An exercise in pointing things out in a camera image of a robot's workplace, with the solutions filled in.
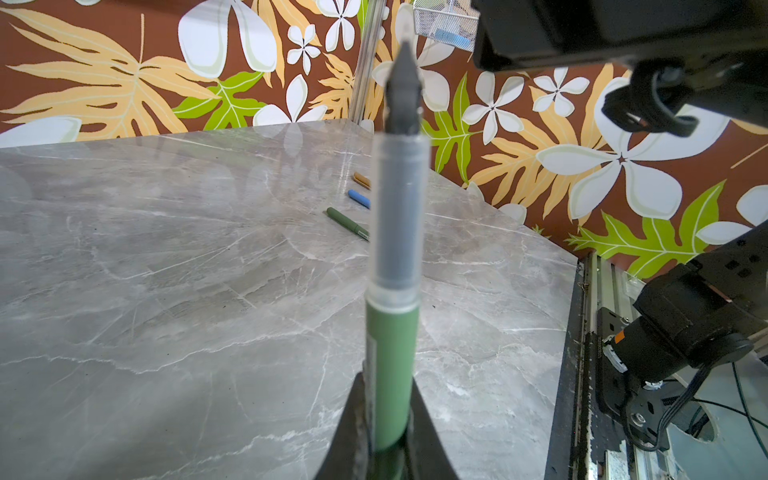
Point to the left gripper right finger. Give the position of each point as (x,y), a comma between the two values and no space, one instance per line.
(426,457)

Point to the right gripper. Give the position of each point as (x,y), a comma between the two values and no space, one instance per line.
(708,54)

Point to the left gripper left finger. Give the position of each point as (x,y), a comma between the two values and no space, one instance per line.
(347,455)

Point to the green pen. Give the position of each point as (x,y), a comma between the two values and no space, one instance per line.
(347,223)
(399,171)

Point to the blue pen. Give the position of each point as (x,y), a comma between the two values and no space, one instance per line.
(359,198)

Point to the brown pen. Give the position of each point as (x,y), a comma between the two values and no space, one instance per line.
(361,180)

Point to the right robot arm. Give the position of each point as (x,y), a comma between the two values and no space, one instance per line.
(705,292)

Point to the white mesh basket right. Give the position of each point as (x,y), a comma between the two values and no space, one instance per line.
(452,22)

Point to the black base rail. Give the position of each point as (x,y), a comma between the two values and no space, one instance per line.
(584,442)

